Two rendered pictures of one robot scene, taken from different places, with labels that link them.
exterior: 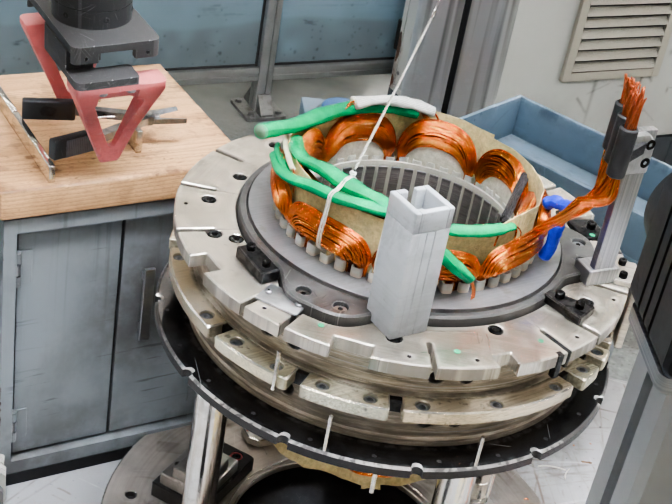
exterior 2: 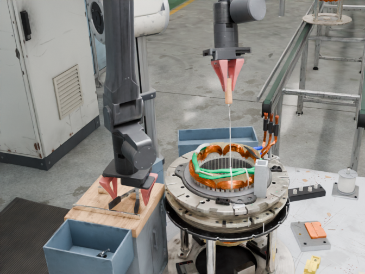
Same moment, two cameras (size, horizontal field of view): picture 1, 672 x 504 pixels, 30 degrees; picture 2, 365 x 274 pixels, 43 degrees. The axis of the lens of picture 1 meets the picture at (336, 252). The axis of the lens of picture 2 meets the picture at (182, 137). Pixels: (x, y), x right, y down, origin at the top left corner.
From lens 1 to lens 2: 70 cm
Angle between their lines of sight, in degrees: 32
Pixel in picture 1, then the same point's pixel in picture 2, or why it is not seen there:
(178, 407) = (162, 262)
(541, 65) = (52, 118)
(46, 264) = (140, 243)
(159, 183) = (154, 203)
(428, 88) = not seen: hidden behind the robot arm
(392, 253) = (260, 178)
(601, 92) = (71, 117)
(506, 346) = (280, 184)
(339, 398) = (263, 218)
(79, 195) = (145, 218)
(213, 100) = not seen: outside the picture
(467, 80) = (150, 133)
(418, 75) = not seen: hidden behind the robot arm
